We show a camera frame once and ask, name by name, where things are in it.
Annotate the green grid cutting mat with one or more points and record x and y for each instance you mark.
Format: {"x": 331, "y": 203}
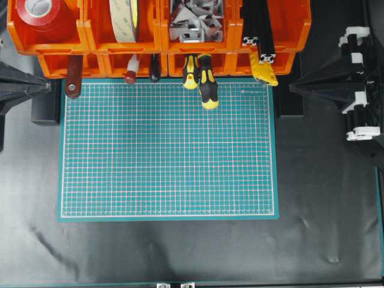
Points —
{"x": 151, "y": 152}

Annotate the silver bracket at table edge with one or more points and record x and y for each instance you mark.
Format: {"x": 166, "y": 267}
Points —
{"x": 162, "y": 285}

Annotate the long yellow black screwdriver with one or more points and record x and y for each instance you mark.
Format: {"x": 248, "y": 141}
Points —
{"x": 208, "y": 86}

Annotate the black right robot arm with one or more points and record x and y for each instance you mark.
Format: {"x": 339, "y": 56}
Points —
{"x": 354, "y": 83}

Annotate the short yellow black screwdriver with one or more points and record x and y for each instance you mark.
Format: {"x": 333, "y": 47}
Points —
{"x": 190, "y": 72}

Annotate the pile of metal corner brackets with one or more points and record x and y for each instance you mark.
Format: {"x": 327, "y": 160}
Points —
{"x": 196, "y": 21}

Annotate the red tape roll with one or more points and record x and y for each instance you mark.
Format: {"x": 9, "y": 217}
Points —
{"x": 45, "y": 15}

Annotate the beige double-sided tape roll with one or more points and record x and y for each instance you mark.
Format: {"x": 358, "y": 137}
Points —
{"x": 125, "y": 20}

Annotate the black aluminium extrusion bar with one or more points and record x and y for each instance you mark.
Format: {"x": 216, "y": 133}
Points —
{"x": 249, "y": 15}

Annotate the orange plastic container rack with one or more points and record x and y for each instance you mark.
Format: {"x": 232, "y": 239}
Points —
{"x": 85, "y": 28}

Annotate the yellow utility knife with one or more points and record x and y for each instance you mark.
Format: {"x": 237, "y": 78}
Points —
{"x": 262, "y": 72}

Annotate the black rack base block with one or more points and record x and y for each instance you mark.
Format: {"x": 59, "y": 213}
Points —
{"x": 46, "y": 107}

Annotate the white red glue bottle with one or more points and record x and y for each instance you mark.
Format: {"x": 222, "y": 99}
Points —
{"x": 132, "y": 69}

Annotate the dark maroon tool handle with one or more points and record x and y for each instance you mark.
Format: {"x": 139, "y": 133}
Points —
{"x": 154, "y": 68}

